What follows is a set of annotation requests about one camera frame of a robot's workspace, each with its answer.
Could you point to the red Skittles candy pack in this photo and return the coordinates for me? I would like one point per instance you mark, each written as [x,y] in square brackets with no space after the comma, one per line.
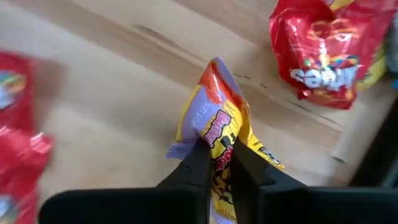
[18,161]
[323,46]
[14,90]

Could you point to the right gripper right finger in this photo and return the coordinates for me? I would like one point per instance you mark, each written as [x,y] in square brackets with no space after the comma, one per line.
[280,202]

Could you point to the black aluminium table frame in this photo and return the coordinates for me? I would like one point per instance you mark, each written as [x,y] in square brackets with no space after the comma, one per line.
[382,149]

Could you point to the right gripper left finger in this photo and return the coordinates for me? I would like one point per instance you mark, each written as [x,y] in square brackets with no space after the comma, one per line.
[186,202]

